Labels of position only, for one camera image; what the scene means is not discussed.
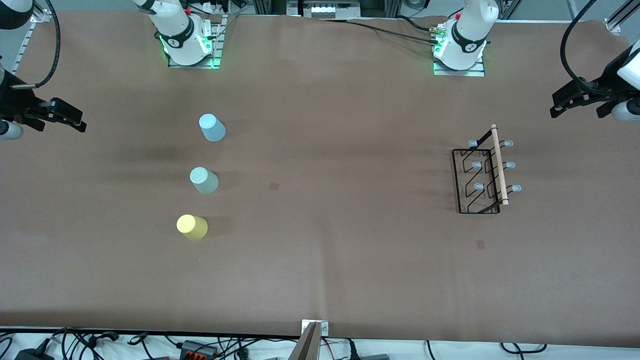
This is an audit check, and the light blue plastic cup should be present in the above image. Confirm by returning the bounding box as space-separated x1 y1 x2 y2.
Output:
198 113 227 143

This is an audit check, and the long black base cable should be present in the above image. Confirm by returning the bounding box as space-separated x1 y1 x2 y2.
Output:
319 17 442 47

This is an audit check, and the white power strip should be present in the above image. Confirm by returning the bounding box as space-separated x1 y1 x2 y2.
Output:
302 0 362 19

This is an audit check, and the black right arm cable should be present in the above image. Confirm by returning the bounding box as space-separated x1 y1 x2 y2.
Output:
10 0 62 90

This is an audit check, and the black power adapter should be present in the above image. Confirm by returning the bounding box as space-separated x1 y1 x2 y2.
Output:
14 346 56 360

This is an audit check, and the yellow plastic cup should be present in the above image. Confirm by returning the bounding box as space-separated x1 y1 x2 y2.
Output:
176 214 209 241

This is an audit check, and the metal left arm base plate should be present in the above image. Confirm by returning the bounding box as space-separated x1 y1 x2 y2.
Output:
432 56 486 78

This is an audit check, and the short black base cable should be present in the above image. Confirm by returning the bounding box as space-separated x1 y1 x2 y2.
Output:
396 14 437 33

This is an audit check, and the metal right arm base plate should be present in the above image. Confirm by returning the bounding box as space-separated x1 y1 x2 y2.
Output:
167 14 223 70

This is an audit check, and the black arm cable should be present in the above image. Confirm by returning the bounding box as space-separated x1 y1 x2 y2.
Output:
559 0 602 96
10 0 62 90

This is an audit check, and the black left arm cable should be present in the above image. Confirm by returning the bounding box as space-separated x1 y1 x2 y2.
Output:
559 0 602 96

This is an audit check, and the black orange connector block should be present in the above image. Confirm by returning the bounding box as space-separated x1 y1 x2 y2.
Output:
179 340 217 360

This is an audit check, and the pale green plastic cup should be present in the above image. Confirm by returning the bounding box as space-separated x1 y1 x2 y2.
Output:
189 166 220 195

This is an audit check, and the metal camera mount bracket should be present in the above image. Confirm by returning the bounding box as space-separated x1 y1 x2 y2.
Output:
288 320 330 360

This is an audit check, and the black looped floor cable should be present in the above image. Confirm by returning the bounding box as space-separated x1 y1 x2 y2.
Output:
499 342 549 355

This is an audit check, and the black wire cup holder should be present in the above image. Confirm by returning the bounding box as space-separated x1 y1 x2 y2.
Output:
451 123 522 215

